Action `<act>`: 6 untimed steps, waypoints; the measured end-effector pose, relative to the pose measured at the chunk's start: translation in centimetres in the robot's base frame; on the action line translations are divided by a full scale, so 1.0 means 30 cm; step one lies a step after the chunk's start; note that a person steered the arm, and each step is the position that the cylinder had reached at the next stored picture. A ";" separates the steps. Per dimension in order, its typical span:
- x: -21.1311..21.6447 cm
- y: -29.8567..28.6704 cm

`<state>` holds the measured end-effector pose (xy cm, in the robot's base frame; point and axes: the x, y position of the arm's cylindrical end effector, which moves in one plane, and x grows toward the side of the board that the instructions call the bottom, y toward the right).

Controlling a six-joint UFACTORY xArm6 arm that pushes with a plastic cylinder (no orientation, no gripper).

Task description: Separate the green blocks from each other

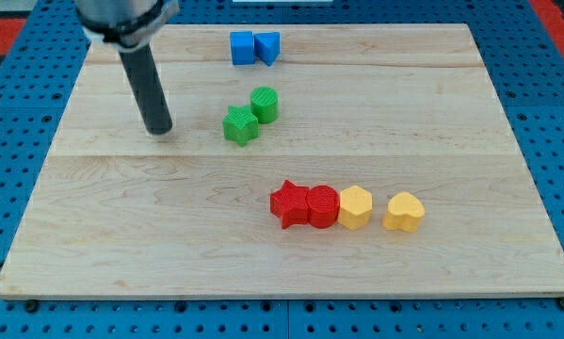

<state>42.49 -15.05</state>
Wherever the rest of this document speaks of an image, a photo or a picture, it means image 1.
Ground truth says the yellow heart block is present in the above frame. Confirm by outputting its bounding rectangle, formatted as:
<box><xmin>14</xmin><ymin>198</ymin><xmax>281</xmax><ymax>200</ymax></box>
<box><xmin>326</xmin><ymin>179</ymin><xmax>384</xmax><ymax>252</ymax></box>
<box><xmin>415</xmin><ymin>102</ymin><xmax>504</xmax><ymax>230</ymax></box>
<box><xmin>381</xmin><ymin>191</ymin><xmax>426</xmax><ymax>233</ymax></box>

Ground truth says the green star block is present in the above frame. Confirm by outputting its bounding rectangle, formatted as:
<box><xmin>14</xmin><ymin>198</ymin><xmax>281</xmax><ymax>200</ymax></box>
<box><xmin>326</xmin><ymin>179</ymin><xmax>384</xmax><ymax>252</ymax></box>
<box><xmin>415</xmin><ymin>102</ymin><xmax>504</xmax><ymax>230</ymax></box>
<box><xmin>222</xmin><ymin>105</ymin><xmax>259</xmax><ymax>147</ymax></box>

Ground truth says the wooden board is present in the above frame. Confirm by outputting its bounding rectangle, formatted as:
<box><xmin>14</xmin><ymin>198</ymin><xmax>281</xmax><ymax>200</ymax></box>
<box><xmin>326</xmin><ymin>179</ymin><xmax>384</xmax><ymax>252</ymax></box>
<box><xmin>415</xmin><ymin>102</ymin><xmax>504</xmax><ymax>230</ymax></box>
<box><xmin>0</xmin><ymin>24</ymin><xmax>564</xmax><ymax>300</ymax></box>

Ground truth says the green cylinder block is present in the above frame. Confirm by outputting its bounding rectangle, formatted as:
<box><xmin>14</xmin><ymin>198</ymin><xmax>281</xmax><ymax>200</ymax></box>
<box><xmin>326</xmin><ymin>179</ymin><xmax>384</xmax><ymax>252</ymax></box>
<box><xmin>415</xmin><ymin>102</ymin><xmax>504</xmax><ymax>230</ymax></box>
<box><xmin>250</xmin><ymin>87</ymin><xmax>279</xmax><ymax>124</ymax></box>

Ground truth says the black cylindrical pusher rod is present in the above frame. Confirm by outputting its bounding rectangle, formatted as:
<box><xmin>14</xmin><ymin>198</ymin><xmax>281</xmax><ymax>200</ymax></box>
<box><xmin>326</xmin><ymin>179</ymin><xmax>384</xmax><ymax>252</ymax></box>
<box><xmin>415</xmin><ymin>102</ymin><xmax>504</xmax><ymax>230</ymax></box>
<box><xmin>120</xmin><ymin>44</ymin><xmax>172</xmax><ymax>136</ymax></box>

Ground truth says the red cylinder block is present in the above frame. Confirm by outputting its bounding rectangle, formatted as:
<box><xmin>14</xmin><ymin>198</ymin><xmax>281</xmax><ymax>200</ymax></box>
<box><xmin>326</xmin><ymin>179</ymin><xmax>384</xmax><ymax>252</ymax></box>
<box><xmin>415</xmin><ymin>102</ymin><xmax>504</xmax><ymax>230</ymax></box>
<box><xmin>306</xmin><ymin>186</ymin><xmax>340</xmax><ymax>229</ymax></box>

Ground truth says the yellow hexagon block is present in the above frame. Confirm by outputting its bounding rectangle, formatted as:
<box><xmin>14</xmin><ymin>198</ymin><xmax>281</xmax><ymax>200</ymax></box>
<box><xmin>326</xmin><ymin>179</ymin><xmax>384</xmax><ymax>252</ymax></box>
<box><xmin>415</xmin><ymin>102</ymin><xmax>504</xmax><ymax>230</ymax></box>
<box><xmin>337</xmin><ymin>186</ymin><xmax>373</xmax><ymax>230</ymax></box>

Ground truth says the red star block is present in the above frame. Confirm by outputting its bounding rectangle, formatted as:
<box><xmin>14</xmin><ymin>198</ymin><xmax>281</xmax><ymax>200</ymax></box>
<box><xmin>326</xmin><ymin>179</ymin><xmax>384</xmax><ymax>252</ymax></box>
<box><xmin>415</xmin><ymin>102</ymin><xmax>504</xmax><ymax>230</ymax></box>
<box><xmin>269</xmin><ymin>180</ymin><xmax>310</xmax><ymax>229</ymax></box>

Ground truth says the blue cube block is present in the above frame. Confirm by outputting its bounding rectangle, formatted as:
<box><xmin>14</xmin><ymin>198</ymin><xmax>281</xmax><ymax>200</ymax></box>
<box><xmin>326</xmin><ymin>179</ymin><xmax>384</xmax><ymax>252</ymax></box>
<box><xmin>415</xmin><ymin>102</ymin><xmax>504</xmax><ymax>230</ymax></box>
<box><xmin>230</xmin><ymin>31</ymin><xmax>255</xmax><ymax>65</ymax></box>

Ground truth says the blue triangle block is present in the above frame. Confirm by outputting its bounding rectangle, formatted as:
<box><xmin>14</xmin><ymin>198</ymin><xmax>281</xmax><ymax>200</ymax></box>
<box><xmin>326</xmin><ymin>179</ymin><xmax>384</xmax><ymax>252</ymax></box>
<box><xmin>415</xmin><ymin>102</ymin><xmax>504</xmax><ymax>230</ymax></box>
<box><xmin>254</xmin><ymin>32</ymin><xmax>281</xmax><ymax>67</ymax></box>

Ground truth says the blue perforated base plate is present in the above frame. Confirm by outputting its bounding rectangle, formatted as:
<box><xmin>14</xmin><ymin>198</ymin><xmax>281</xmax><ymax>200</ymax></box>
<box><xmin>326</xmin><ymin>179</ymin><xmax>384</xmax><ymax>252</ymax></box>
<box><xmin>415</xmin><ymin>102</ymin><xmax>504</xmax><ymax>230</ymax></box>
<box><xmin>0</xmin><ymin>1</ymin><xmax>564</xmax><ymax>338</ymax></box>

